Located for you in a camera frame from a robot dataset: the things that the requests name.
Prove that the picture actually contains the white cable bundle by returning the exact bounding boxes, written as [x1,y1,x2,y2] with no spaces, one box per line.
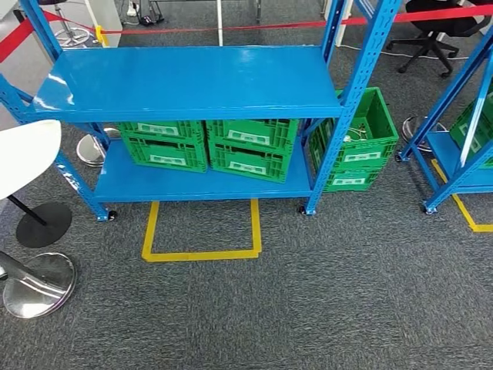
[342,127,369,144]

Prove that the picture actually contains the yellow floor tape line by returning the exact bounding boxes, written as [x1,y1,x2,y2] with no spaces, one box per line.
[430,158,493,234]

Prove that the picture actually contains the red barrier tape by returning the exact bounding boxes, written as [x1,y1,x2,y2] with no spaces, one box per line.
[0,4,493,65]

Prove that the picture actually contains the blue metal shelf rack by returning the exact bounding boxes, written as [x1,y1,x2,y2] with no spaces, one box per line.
[0,0,403,222]
[395,22,493,216]

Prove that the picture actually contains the black round-base stand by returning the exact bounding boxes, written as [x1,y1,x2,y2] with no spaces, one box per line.
[8,195,72,250]

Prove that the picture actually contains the white desk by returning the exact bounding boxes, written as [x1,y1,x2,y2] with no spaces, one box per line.
[84,0,225,49]

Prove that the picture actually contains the yellow floor tape square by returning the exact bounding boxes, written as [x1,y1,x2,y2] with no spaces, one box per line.
[141,198,262,264]

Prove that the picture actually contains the white curved plastic part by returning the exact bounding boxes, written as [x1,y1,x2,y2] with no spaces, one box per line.
[0,119,63,201]

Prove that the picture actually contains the black stool chrome base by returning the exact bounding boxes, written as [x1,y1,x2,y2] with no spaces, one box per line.
[38,0,91,48]

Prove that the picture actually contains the open green plastic crate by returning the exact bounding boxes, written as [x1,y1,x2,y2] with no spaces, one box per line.
[308,87,400,172]

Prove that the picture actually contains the steel frame table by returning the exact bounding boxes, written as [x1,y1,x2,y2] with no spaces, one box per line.
[148,0,263,24]

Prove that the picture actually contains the black office chair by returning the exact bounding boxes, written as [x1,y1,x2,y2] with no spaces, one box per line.
[386,0,493,79]

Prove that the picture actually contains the white desk panel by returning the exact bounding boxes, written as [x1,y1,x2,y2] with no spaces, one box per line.
[324,0,353,47]

